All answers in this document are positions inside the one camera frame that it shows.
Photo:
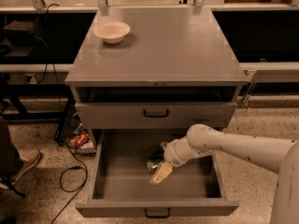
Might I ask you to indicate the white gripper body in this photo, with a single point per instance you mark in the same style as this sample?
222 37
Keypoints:
172 155

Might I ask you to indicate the green soda can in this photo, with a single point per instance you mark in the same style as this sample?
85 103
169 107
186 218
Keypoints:
154 160

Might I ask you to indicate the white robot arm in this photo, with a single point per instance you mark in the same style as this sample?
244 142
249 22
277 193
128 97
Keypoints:
280 156

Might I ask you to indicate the open grey middle drawer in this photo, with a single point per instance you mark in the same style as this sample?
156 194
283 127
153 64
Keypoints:
121 181

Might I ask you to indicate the grey drawer cabinet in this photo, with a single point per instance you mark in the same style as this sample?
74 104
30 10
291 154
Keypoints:
171 55

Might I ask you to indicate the orange snack bag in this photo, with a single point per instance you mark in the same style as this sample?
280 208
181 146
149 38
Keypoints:
79 140

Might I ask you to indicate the white bowl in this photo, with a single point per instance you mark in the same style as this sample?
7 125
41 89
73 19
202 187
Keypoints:
112 32

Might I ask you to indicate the tan shoe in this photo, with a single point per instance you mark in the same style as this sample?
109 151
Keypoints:
30 159

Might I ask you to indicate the brown trouser leg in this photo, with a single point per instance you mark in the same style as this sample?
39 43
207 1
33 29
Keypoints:
7 150

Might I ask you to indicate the black tripod leg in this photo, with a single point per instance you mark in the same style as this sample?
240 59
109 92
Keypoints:
7 184

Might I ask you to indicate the black top drawer handle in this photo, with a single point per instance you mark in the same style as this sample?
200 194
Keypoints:
155 114

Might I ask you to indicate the black drawer handle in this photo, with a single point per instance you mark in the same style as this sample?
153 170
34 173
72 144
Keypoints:
155 114
159 212

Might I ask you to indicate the black middle drawer handle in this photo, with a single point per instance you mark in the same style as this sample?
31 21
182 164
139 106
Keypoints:
159 212

